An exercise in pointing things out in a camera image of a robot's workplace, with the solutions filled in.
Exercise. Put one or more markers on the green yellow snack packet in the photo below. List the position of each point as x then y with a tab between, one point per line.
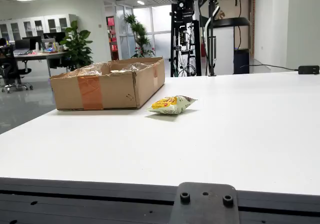
172	106

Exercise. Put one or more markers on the dark blue bin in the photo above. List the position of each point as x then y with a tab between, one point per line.
241	61

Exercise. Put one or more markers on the clear plastic bag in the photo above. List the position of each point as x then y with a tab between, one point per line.
136	66
92	69

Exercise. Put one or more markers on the brown cardboard box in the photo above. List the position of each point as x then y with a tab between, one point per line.
115	91

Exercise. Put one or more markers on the tall slim potted plant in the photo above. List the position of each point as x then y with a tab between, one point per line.
140	36

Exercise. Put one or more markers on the black stand pole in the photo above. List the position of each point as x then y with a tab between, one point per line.
212	46

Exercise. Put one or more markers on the white counter with black top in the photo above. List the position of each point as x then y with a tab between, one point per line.
225	48

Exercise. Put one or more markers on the red display shelf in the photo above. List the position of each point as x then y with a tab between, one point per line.
111	33

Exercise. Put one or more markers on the black equipment rack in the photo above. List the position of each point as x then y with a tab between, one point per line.
182	16

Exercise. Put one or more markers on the black socket head screw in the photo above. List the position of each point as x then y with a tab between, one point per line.
185	197
227	200

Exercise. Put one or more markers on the broad leaf potted plant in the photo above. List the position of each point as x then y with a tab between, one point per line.
77	46

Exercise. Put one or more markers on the small ceiling light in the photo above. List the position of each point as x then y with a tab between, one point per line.
140	2

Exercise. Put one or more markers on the grey office desk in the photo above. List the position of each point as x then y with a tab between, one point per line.
40	56

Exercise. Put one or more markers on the white bottle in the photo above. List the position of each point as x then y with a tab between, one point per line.
37	47

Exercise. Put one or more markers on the large black computer monitor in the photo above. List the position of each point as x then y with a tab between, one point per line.
36	40

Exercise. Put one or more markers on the white glass door cabinets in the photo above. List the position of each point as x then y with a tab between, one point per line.
32	24

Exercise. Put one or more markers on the small black computer monitor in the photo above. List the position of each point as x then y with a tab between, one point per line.
22	44

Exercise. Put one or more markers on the black power adapter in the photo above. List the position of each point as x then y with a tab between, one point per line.
308	70

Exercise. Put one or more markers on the black office chair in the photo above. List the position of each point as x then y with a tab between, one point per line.
10	68

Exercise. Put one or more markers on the black mounting bracket plate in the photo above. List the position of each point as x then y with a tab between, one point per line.
205	210

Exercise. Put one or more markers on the black aluminium frame rail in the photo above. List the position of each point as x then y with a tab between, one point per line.
75	201

